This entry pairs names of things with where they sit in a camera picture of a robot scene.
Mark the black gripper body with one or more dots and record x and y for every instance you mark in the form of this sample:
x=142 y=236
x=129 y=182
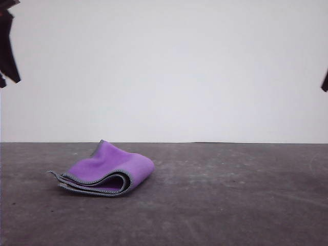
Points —
x=6 y=4

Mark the grey table cloth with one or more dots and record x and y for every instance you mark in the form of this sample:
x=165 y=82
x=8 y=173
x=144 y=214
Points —
x=179 y=220

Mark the purple towel with grey hem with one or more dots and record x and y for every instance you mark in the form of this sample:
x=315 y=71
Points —
x=115 y=164

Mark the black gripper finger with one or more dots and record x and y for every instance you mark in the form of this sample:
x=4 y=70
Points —
x=7 y=43
x=2 y=82
x=326 y=84

